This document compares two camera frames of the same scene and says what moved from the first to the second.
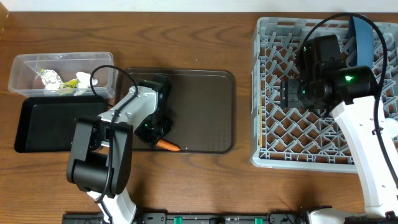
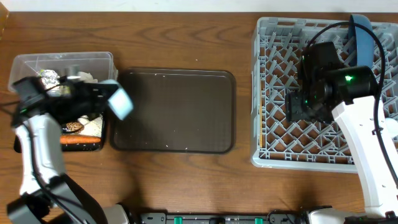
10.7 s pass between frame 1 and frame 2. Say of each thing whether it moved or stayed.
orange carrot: moved
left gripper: moved
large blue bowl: stayed
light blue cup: stayed
